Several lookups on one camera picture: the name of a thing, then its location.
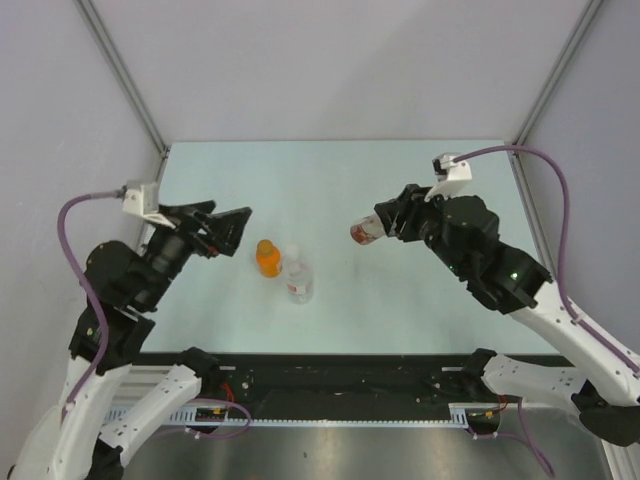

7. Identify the red label clear bottle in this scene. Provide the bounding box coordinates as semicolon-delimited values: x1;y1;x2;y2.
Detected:
350;213;387;246

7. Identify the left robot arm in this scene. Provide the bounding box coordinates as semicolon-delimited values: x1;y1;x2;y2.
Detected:
7;198;252;479

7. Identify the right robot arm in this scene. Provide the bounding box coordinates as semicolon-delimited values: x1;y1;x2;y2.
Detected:
374;184;639;447

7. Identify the aluminium frame post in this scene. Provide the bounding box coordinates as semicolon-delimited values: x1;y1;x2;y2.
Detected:
73;0;169;159
512;0;606;151

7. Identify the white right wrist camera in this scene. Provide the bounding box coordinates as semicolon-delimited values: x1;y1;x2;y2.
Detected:
425;153;472;201

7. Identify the clear water bottle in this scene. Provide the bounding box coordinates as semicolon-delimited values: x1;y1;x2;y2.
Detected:
282;244;314;304

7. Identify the left aluminium frame post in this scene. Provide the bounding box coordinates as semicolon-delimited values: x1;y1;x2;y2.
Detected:
73;0;169;159

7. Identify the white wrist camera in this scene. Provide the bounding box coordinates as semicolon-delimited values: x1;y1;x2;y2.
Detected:
425;153;472;201
117;181;176;230

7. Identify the right aluminium frame post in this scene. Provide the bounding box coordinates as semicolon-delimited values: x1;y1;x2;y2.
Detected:
512;0;606;151

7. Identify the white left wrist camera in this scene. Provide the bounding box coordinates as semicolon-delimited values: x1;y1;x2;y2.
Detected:
117;181;176;230

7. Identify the white slotted cable duct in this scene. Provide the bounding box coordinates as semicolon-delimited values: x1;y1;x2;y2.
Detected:
99;402;501;436

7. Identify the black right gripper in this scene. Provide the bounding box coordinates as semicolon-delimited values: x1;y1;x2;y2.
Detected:
374;183;468;277

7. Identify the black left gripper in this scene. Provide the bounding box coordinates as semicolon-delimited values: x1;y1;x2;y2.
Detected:
138;199;254;306

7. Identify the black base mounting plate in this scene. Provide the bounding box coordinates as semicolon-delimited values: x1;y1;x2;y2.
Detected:
136;347;500;405

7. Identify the orange juice bottle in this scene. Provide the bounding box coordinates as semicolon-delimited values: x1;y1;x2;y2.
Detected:
255;239;281;278

